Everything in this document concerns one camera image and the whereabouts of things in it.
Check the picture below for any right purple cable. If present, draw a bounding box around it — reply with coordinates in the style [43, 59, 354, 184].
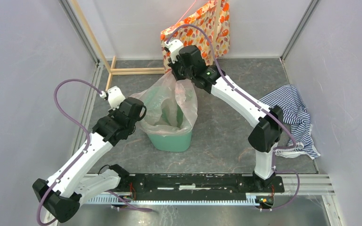
[165, 24, 301, 211]

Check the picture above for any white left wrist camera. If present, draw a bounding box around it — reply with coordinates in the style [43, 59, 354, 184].
[99, 86, 125, 110]

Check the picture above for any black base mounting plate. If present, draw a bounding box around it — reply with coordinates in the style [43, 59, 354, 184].
[113, 173, 285, 201]

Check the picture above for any blue white striped cloth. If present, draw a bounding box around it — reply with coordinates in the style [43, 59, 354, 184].
[260, 85, 321, 160]

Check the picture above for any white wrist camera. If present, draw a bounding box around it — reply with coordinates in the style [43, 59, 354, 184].
[99, 86, 125, 110]
[164, 39, 184, 64]

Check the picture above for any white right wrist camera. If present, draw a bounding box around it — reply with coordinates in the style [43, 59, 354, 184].
[164, 39, 184, 64]

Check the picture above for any wooden stick frame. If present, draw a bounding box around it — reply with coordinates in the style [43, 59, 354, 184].
[70, 0, 222, 91]

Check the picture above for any purple cable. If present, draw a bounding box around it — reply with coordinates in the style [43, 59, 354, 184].
[36, 79, 107, 226]
[165, 24, 301, 211]

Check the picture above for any green plastic trash bin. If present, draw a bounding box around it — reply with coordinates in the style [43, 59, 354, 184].
[146, 131, 192, 152]

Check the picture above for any white slotted cable duct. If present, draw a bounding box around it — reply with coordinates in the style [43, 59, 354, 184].
[86, 194, 259, 207]

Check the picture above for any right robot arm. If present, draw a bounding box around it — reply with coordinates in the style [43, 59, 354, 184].
[165, 45, 283, 192]

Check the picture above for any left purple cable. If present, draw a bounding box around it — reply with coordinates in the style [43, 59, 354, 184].
[36, 79, 107, 226]

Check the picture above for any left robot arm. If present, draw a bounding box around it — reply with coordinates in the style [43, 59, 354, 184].
[32, 97, 147, 223]

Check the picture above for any pink plastic trash bag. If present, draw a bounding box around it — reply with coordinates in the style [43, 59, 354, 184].
[131, 71, 198, 136]

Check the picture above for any floral orange fabric bag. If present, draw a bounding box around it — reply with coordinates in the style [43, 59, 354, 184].
[160, 0, 230, 72]

